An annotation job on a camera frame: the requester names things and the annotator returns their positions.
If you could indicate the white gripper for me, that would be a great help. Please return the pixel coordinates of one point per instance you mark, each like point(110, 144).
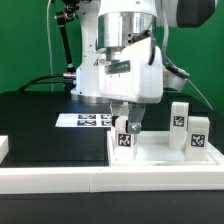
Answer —
point(137, 77)

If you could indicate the white square table top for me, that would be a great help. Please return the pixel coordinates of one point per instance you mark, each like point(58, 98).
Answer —
point(153, 150)

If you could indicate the white front fence bar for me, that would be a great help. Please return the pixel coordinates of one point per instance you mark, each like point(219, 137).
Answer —
point(110, 179)

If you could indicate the apriltag base marker sheet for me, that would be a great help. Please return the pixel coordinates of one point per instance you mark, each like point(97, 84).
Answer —
point(83, 120)

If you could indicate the white left fence piece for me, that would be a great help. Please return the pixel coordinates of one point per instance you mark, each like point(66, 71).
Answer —
point(4, 148)

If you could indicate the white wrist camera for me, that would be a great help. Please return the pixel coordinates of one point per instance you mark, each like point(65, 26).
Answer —
point(174, 79)

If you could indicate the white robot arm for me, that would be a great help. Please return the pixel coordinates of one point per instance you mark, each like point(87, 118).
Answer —
point(124, 45)

